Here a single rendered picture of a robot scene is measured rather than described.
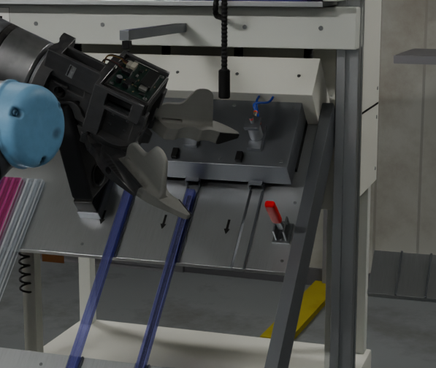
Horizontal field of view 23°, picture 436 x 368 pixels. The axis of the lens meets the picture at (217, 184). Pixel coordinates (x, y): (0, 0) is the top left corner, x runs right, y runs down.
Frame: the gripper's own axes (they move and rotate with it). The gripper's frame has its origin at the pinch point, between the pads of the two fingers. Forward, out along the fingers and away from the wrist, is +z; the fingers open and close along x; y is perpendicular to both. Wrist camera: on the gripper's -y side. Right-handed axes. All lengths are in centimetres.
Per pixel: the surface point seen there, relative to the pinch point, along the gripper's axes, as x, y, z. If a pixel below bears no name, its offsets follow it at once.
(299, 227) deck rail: 47, -40, 11
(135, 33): 51, -23, -25
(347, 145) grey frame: 69, -37, 12
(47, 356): 21, -64, -16
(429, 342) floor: 234, -220, 82
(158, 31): 60, -27, -23
